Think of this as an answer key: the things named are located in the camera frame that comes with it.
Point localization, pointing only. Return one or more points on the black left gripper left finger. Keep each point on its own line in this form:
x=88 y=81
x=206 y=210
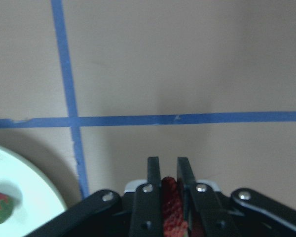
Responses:
x=146 y=218

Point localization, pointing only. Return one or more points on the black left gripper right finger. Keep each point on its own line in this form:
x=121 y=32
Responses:
x=203 y=210

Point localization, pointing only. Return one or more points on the pale green plate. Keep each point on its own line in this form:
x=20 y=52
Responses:
x=36 y=199

